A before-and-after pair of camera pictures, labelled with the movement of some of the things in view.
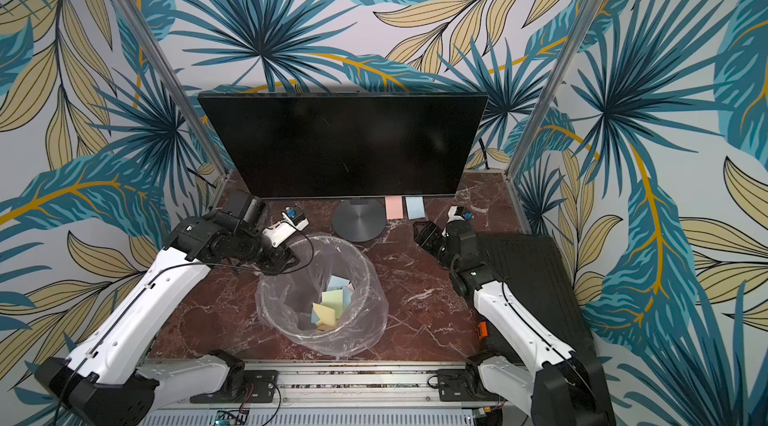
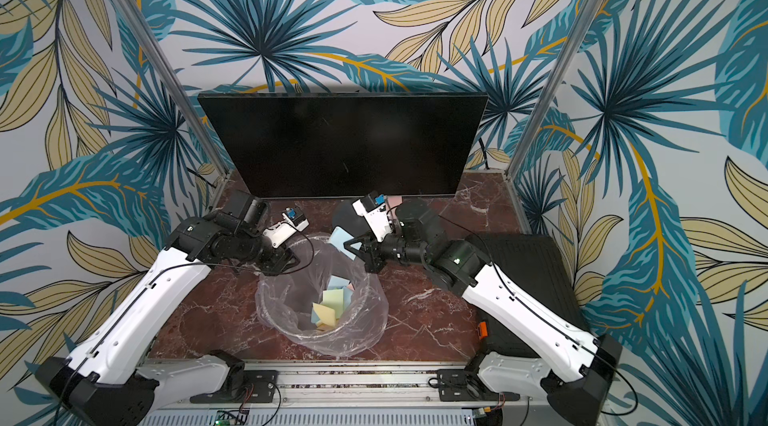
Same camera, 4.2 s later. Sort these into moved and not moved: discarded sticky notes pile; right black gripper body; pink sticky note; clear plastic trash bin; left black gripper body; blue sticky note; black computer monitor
Moved: blue sticky note; right black gripper body
Not moved: clear plastic trash bin; black computer monitor; left black gripper body; discarded sticky notes pile; pink sticky note
